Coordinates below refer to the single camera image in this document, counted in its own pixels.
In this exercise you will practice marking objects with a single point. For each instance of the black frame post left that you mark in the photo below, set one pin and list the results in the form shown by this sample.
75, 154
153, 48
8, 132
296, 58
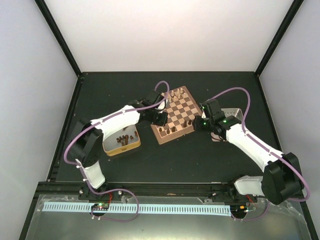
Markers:
46, 13

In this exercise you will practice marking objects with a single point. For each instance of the black frame post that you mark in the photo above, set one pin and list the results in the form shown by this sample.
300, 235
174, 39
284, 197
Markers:
46, 13
283, 27

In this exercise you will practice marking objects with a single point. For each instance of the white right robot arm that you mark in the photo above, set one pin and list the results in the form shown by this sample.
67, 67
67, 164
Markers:
281, 177

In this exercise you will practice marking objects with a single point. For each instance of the black frame post right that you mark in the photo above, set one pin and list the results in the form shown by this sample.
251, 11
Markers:
283, 27

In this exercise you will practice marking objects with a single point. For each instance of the silver patterned metal tray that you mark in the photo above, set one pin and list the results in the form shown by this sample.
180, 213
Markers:
236, 112

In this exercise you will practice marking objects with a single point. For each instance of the light blue slotted strip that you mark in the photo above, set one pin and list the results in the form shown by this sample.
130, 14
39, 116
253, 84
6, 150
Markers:
131, 208

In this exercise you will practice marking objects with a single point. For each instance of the wooden chess board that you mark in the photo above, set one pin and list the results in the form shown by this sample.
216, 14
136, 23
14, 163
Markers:
180, 108

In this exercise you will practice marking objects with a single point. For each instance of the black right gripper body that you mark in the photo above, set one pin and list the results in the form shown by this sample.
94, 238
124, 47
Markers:
203, 127

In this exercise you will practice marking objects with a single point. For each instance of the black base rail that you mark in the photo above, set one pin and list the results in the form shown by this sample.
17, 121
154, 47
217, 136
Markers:
221, 192

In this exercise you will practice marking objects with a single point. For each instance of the gold tin with pieces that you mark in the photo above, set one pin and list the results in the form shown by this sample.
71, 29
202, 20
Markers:
121, 141

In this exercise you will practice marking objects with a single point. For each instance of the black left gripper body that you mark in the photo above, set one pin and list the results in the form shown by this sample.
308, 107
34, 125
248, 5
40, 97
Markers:
154, 119

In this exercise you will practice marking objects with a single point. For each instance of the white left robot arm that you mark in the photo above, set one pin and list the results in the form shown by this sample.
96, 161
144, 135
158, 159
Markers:
85, 147

